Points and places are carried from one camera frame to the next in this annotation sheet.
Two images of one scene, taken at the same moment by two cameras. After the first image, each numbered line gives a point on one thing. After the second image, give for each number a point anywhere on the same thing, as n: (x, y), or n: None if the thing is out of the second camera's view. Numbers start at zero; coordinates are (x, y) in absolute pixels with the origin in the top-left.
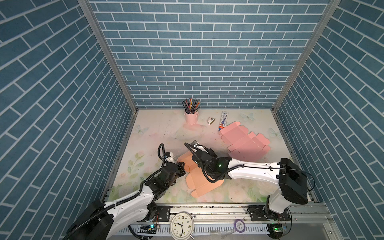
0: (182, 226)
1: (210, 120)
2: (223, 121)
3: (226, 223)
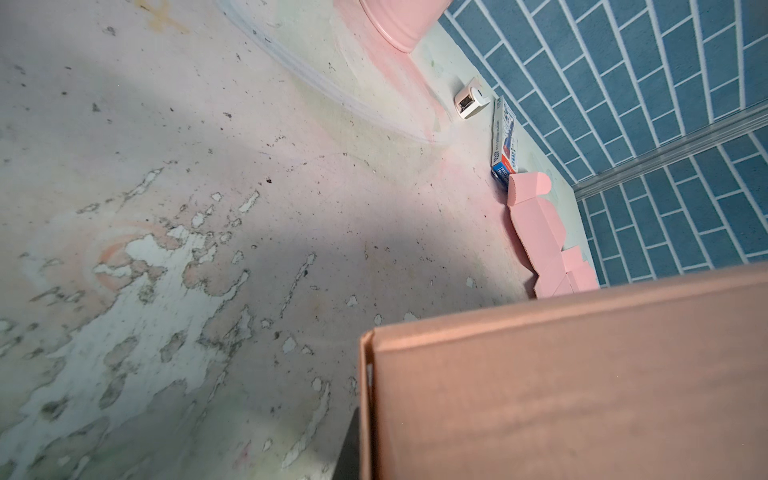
0: None
1: (472, 99)
2: (504, 143)
3: None
